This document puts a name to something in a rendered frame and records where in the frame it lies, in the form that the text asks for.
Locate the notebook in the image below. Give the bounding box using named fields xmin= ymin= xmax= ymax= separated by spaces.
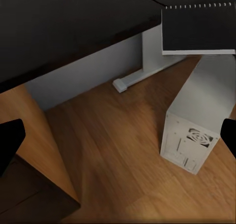
xmin=162 ymin=3 xmax=236 ymax=56

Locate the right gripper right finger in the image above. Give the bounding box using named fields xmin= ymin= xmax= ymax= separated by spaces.
xmin=220 ymin=118 xmax=236 ymax=158

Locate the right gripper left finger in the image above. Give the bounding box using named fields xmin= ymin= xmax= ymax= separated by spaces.
xmin=0 ymin=119 xmax=26 ymax=178

